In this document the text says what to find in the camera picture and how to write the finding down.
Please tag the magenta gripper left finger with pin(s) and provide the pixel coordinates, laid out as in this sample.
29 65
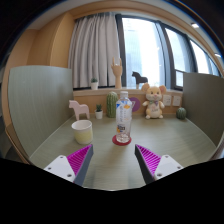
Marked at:
73 167

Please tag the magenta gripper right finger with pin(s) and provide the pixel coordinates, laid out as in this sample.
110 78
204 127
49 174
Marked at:
153 166

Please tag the clear plastic water bottle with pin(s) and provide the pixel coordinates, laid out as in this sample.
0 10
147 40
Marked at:
123 118

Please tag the pale yellow paper cup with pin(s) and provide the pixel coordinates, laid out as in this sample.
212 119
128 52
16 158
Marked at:
83 131

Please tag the red round coaster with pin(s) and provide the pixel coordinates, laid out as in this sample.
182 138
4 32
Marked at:
115 141

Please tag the pink wooden horse figurine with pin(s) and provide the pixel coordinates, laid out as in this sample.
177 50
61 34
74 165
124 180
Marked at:
79 109

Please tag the round green cactus ornament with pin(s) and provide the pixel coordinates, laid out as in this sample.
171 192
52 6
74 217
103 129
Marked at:
181 113

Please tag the small potted plant on desk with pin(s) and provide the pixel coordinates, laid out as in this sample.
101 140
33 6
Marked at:
99 111

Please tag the plush mouse toy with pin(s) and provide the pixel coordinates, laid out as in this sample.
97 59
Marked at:
153 100

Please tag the purple number seven sticker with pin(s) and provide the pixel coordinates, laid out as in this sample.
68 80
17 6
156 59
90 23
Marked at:
135 104

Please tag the green left partition panel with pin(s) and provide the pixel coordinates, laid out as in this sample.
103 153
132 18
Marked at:
38 98

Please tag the green partition panel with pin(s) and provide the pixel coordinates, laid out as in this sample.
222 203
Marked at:
203 98
38 98

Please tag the tall green ceramic cactus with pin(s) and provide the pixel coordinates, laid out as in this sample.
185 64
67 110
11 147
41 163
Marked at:
111 100

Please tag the black horse figurine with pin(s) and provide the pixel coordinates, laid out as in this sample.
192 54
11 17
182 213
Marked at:
139 79

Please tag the green right partition panel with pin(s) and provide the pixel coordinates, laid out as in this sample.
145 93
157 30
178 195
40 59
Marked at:
203 98

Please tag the small potted plant on sill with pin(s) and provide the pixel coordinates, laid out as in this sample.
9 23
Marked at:
94 83

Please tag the wooden hand sculpture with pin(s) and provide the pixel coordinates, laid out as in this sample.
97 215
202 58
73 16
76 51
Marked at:
117 71

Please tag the grey white curtain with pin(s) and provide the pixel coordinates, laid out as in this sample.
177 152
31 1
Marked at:
93 45

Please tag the white wall socket left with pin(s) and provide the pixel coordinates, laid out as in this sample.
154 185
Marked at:
167 100

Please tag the white wall socket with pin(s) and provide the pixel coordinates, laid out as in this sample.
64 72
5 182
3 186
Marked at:
167 100
176 101

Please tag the white wall socket right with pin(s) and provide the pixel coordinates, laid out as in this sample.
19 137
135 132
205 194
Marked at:
176 101

